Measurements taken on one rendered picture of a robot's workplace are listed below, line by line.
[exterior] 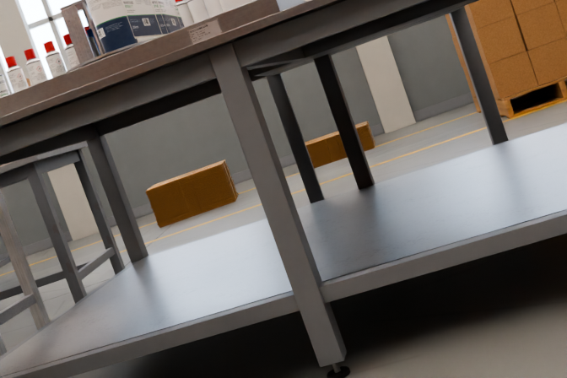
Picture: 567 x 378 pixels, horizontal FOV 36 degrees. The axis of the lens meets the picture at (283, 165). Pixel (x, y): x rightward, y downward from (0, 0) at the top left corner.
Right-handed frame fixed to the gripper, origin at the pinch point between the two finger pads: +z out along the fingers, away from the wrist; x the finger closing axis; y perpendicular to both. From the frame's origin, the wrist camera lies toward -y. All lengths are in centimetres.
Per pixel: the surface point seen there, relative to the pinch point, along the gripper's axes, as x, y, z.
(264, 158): 8, 83, 41
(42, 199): -122, -86, 111
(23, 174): -133, -87, 102
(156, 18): -35, 44, 16
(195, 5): -37.5, 3.1, 11.9
